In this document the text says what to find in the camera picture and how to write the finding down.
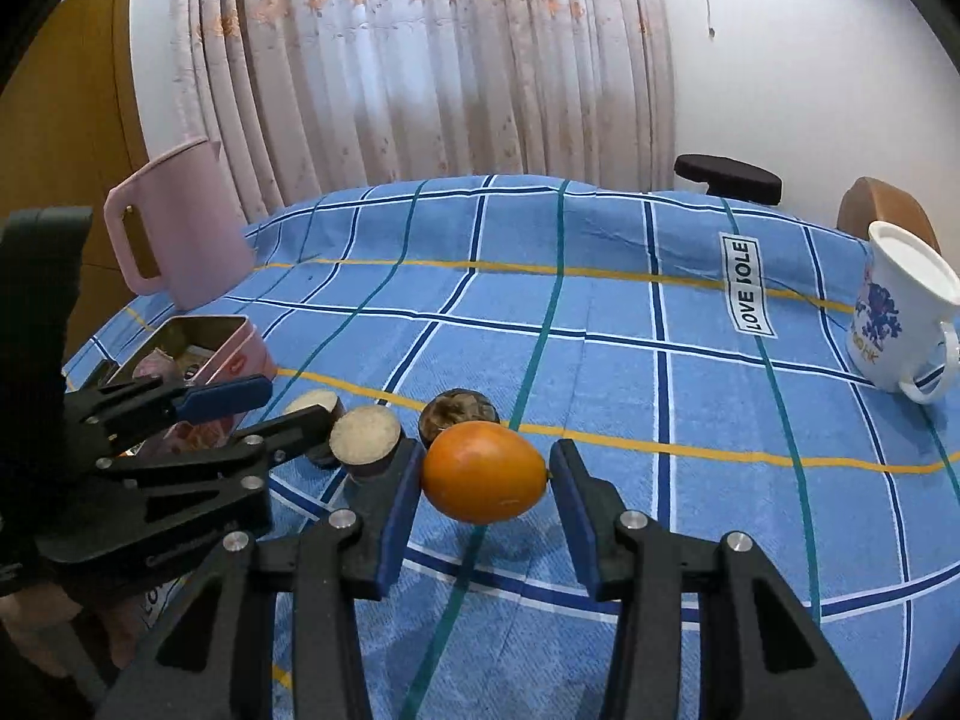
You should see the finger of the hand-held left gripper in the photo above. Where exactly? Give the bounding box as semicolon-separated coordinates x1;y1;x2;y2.
45;403;347;565
64;373;275;462

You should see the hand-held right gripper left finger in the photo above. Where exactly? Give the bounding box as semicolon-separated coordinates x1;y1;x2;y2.
97;436;428;720

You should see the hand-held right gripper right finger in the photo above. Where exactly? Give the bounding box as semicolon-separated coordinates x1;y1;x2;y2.
550;439;875;720

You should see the pink tin box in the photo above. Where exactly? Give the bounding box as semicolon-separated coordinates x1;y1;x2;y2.
101;315;278;460

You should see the orange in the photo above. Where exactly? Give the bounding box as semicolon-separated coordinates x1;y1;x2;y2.
420;421;554;526

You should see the cut sugarcane piece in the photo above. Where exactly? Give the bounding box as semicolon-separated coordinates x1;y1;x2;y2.
281;392;346;466
330;405;404;482

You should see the small dark water chestnut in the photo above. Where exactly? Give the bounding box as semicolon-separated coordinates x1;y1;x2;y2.
418;388;502;451

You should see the pink kettle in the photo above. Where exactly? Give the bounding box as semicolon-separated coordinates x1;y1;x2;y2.
103;136;256;310

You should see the blue plaid tablecloth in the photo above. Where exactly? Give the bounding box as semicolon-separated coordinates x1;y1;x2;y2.
64;175;960;720

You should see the wooden door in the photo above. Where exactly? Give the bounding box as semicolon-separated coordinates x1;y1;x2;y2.
0;0;149;331

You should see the dark round stool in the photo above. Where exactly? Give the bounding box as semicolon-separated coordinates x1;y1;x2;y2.
673;154;783;205

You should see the floral sheer curtain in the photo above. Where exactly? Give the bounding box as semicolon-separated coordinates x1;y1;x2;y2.
169;0;676;222

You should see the white mug with blue print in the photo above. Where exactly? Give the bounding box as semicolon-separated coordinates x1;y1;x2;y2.
846;221;960;404

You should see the brown leather armchair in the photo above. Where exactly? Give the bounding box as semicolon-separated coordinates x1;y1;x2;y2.
836;177;942;256

